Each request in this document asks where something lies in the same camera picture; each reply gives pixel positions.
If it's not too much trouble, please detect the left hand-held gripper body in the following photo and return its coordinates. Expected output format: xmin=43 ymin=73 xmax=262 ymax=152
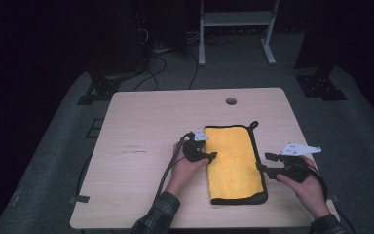
xmin=182 ymin=128 xmax=210 ymax=163

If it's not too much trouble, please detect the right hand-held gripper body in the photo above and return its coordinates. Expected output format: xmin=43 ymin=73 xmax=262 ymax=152
xmin=274 ymin=142 xmax=322 ymax=183

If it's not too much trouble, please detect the yellow towel with black trim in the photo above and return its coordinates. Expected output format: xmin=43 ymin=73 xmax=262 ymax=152
xmin=204 ymin=120 xmax=270 ymax=206

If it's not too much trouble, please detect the person's left hand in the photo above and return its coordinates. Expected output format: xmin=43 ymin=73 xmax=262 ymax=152
xmin=166 ymin=141 xmax=209 ymax=197

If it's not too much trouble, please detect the person's right hand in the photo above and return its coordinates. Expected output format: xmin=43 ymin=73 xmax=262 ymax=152
xmin=275 ymin=155 xmax=331 ymax=220

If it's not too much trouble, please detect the black metal stand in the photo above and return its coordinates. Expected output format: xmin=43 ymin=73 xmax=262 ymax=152
xmin=293 ymin=0 xmax=349 ymax=102
xmin=76 ymin=61 xmax=144 ymax=106

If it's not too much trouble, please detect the dark floor hatch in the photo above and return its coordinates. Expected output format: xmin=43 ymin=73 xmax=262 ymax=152
xmin=85 ymin=118 xmax=105 ymax=139

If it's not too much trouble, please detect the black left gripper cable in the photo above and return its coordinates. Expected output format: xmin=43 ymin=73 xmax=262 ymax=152
xmin=153 ymin=132 xmax=193 ymax=203

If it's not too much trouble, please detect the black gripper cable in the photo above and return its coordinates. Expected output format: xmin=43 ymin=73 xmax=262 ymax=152
xmin=153 ymin=132 xmax=193 ymax=203
xmin=305 ymin=161 xmax=358 ymax=234

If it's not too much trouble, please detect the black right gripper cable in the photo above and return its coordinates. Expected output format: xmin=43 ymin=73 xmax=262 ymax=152
xmin=305 ymin=161 xmax=358 ymax=234

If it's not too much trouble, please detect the black floor cable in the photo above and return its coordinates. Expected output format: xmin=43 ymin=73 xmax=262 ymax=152
xmin=132 ymin=54 xmax=168 ymax=93
xmin=187 ymin=50 xmax=200 ymax=91

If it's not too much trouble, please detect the black cable under table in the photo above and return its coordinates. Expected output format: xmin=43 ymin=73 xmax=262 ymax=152
xmin=75 ymin=155 xmax=93 ymax=197

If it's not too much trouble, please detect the white metal desk frame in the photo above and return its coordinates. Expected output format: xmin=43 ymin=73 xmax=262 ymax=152
xmin=198 ymin=0 xmax=281 ymax=67

